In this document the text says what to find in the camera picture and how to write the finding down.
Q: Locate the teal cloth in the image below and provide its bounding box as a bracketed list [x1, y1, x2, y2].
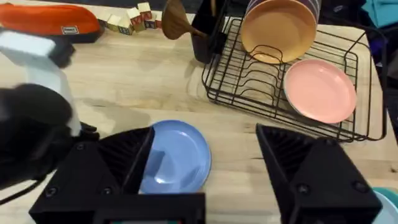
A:
[361, 0, 398, 29]

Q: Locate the black cable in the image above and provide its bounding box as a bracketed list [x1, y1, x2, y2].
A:
[0, 179, 43, 206]

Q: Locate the purple plate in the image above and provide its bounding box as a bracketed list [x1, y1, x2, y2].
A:
[245, 0, 322, 24]

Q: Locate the wooden spoon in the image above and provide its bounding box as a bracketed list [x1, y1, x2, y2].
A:
[161, 0, 208, 41]

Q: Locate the black cutlery holder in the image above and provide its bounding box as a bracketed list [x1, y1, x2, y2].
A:
[190, 0, 229, 65]

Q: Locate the orange plate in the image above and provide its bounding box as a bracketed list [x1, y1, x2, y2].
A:
[240, 0, 318, 65]

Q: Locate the teal plate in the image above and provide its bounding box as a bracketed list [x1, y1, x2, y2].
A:
[372, 186, 398, 200]

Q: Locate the heap of toy blocks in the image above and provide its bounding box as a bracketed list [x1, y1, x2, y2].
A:
[97, 2, 164, 36]

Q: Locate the black wire dish rack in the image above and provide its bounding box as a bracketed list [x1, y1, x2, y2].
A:
[201, 15, 388, 143]

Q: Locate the orange zip bag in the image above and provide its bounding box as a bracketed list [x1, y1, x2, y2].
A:
[0, 2, 105, 44]

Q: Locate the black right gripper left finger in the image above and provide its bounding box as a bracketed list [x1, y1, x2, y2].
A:
[29, 126, 155, 224]

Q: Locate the pale blue plate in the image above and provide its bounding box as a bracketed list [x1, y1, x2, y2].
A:
[371, 191, 398, 224]

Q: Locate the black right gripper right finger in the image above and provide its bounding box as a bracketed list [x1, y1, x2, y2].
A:
[255, 123, 383, 224]

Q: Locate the pink plate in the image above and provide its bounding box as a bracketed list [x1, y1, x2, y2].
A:
[283, 58, 358, 124]

